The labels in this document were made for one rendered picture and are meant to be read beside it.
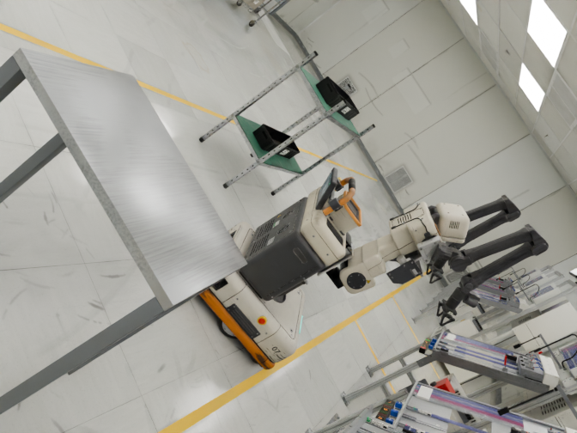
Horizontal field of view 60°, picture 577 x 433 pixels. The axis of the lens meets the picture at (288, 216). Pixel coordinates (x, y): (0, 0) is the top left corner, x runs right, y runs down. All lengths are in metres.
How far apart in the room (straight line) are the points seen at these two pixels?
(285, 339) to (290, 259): 0.47
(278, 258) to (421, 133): 8.80
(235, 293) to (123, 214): 1.49
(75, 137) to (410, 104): 10.29
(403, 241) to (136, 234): 1.75
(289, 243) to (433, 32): 9.52
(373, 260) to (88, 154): 1.78
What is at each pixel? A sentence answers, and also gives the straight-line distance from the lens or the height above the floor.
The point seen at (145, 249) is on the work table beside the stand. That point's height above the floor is 0.80.
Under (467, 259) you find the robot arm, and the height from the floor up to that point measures 1.28.
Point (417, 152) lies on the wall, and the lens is 11.07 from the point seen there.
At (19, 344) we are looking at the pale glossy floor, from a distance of 1.95.
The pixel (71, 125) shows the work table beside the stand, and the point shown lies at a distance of 1.30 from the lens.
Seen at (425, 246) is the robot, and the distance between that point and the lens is 2.53.
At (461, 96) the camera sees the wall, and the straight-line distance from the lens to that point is 11.20.
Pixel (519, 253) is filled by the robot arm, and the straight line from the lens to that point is 2.65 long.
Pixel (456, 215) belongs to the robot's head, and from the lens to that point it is 2.67.
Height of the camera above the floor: 1.47
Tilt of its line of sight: 18 degrees down
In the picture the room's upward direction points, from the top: 57 degrees clockwise
